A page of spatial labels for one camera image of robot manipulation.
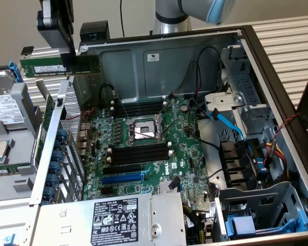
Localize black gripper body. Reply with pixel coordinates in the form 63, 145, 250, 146
36, 0, 75, 49

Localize green RAM stick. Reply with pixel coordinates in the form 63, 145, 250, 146
19, 54, 102, 77
0, 167, 19, 177

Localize black RAM slot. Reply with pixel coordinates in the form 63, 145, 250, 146
112, 103, 168, 111
108, 147, 171, 159
108, 143, 171, 155
108, 151, 172, 162
108, 155, 172, 167
112, 99, 168, 107
112, 107, 168, 114
112, 110, 168, 118

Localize black box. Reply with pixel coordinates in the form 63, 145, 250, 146
79, 20, 111, 43

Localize open PC case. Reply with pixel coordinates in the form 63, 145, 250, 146
29, 25, 308, 246

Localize metal locking lever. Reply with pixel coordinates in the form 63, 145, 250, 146
158, 98, 176, 116
113, 92, 134, 124

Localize silver port block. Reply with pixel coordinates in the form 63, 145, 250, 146
78, 121, 91, 156

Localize silver hard disk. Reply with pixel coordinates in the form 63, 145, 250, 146
0, 69, 26, 132

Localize CPU socket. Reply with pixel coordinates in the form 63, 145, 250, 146
128, 112, 170, 148

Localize silver socket cover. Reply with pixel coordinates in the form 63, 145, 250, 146
153, 112, 167, 140

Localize long black expansion slot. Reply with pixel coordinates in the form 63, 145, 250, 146
102, 163, 142, 176

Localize blue expansion slot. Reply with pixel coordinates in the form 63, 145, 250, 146
101, 173, 145, 186

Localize green motherboard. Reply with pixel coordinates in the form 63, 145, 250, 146
79, 95, 215, 203

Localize small silver heatsink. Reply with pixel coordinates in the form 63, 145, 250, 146
158, 178, 176, 194

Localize silver power supply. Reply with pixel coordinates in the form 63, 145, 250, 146
30, 191, 187, 246

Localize black angled plug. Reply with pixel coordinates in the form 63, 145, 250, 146
168, 176, 182, 192

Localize silver drive cage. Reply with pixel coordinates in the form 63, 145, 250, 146
204, 45, 277, 135

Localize black fan shroud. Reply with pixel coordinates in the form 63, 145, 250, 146
219, 139, 260, 192

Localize grey disk bay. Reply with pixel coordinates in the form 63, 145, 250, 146
213, 180, 308, 243

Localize dark leaning panel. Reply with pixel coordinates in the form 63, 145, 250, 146
296, 57, 308, 132

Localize looped black wire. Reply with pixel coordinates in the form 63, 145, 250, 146
99, 83, 119, 105

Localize thin red wire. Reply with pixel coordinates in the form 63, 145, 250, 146
66, 107, 96, 121

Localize thin black wall cable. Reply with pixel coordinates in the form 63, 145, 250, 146
119, 0, 126, 37

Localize thin black wire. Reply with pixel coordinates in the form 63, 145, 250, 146
172, 60, 199, 99
196, 45, 223, 102

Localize thick black wire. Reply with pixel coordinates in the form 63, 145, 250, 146
187, 98, 221, 152

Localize blue flat wire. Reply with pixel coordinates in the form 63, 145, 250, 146
209, 107, 247, 141

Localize yellow black wire bundle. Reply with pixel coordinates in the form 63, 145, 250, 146
182, 204, 215, 246

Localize red black twisted wire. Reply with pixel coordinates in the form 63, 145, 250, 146
271, 112, 301, 144

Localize yellow red power wires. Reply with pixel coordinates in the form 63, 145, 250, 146
262, 140, 291, 181

